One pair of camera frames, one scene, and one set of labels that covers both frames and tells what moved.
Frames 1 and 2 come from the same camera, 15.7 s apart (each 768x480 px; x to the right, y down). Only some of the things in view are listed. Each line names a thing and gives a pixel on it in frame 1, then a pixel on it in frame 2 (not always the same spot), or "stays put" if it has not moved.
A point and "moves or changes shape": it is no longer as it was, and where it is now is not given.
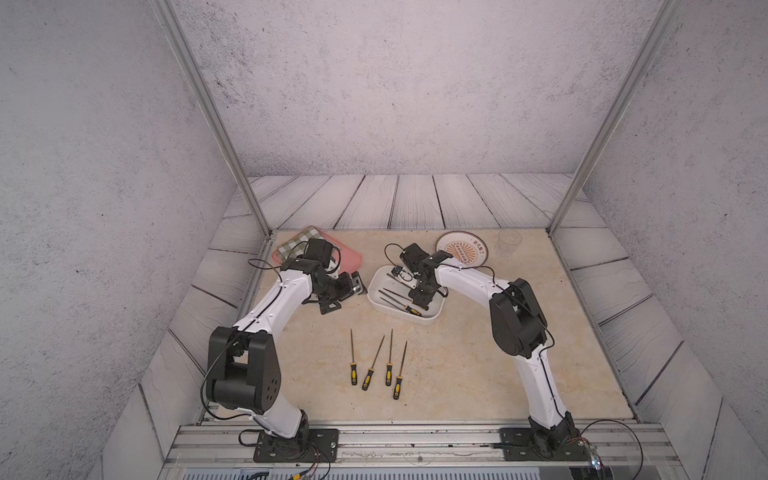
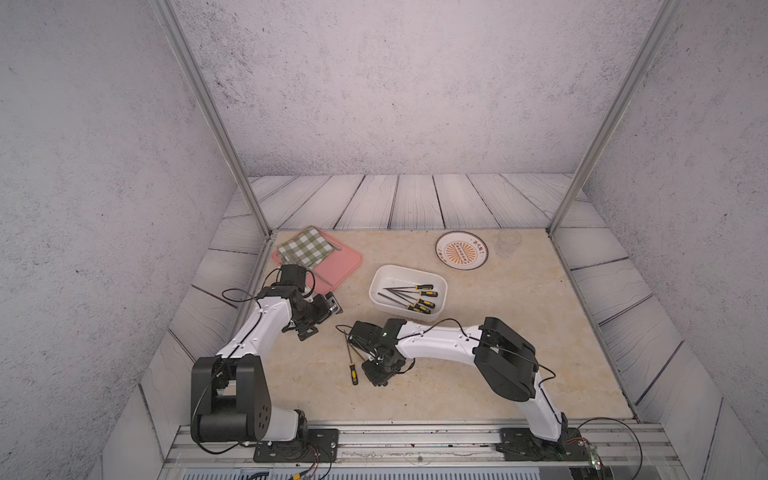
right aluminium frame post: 653,37 stays put
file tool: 399,379 moves or changes shape
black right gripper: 420,300 to 377,379
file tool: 400,281 moves or changes shape
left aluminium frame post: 183,51 stays put
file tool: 407,299 to 409,307
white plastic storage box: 389,291 stays put
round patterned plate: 465,247 stays put
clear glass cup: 508,241 stays put
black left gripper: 347,289 to 324,312
